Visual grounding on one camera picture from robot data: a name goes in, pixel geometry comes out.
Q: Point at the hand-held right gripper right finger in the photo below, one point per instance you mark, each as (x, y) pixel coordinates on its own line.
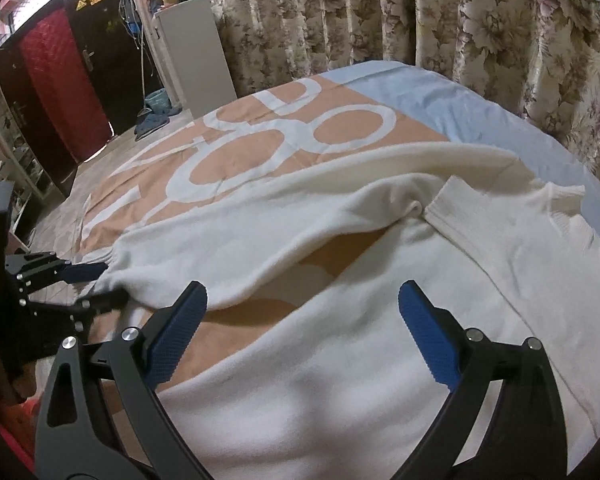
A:
(427, 332)

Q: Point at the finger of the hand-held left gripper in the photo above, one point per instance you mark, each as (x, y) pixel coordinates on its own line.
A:
(97, 305)
(82, 272)

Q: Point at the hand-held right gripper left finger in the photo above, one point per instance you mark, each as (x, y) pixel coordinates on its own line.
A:
(172, 342)

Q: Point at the white knit sweater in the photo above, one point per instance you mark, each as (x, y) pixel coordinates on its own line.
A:
(330, 280)

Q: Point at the white storage shelf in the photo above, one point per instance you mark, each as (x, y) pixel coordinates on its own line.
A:
(7, 150)

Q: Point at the mop with blue head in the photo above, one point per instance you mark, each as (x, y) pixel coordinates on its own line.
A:
(152, 120)

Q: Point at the blue plastic basin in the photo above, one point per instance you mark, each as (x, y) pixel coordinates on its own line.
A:
(156, 99)

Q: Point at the dark red padded door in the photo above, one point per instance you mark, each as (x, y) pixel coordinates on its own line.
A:
(55, 85)

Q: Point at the orange and blue printed blanket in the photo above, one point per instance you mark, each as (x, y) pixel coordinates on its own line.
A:
(260, 135)

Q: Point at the white cabinet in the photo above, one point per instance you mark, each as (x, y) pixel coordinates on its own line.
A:
(195, 55)

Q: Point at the floral curtain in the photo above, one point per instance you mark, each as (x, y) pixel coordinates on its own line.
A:
(430, 25)

